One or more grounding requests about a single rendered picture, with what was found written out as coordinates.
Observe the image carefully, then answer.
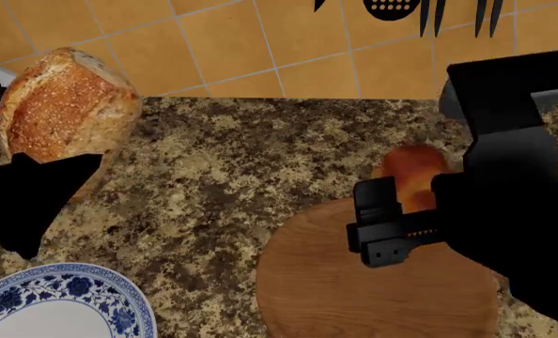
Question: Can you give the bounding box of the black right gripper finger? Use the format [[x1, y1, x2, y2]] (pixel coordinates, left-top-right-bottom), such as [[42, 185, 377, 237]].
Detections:
[[353, 176, 405, 223], [360, 239, 422, 269]]

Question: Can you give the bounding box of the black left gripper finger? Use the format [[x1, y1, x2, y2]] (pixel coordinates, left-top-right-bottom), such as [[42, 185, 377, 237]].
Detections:
[[0, 152, 41, 177], [39, 152, 104, 180]]

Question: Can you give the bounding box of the large crusty bread loaf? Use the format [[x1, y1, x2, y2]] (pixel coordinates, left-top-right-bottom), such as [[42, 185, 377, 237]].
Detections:
[[0, 46, 143, 205]]

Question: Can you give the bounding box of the round wooden cutting board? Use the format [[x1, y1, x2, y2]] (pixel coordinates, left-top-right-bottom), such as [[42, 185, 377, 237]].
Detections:
[[255, 196, 502, 338]]

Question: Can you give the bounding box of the small golden bread roll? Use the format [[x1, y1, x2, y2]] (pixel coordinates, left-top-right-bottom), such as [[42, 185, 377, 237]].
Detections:
[[371, 144, 455, 214]]

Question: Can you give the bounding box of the blue and white porcelain plate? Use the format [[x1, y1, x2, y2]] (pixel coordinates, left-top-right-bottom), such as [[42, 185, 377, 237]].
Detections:
[[0, 262, 156, 338]]

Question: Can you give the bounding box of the black slotted spoon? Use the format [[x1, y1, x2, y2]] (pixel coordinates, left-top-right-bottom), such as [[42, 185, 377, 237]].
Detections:
[[362, 0, 414, 23]]

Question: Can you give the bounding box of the black two-tine fork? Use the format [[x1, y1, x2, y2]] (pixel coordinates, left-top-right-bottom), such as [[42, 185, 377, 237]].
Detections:
[[418, 0, 448, 39], [473, 0, 504, 39]]

